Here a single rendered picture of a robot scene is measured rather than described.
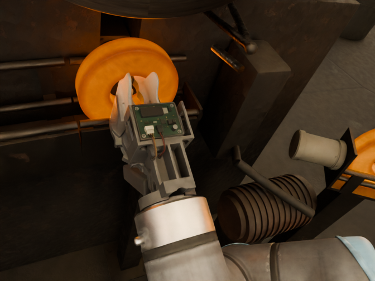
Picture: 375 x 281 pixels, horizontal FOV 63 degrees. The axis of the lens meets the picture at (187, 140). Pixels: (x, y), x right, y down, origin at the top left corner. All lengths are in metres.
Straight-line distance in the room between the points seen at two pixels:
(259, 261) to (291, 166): 1.19
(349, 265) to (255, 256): 0.11
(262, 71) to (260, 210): 0.30
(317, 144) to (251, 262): 0.28
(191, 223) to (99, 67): 0.24
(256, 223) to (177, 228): 0.36
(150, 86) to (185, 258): 0.23
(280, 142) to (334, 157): 1.06
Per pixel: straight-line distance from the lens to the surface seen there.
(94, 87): 0.46
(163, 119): 0.37
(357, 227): 1.60
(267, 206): 0.69
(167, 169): 0.36
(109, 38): 0.54
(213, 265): 0.35
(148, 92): 0.45
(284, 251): 0.44
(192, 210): 0.35
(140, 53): 0.44
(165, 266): 0.34
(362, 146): 0.63
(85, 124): 0.47
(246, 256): 0.45
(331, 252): 0.42
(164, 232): 0.34
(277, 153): 1.61
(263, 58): 0.55
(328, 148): 0.63
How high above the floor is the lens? 1.06
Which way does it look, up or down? 47 degrees down
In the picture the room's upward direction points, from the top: 20 degrees clockwise
